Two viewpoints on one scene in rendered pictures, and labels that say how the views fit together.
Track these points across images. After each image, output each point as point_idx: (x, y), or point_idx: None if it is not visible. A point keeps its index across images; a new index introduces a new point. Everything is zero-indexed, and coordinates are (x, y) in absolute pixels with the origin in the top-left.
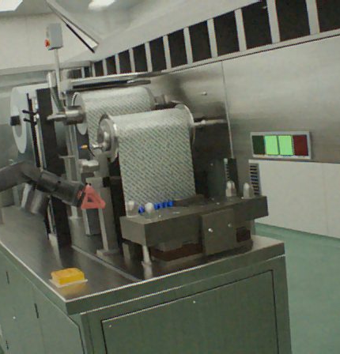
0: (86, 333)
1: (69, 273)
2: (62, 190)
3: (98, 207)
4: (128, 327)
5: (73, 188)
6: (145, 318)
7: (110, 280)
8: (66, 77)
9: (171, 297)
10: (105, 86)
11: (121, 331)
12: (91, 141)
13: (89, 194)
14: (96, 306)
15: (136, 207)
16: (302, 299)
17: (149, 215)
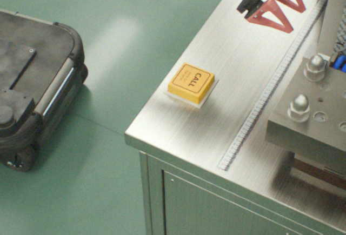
0: (142, 167)
1: (186, 85)
2: None
3: (278, 29)
4: (193, 194)
5: None
6: (217, 202)
7: (209, 135)
8: None
9: (256, 211)
10: None
11: (184, 191)
12: None
13: None
14: (158, 158)
15: (318, 70)
16: None
17: (291, 111)
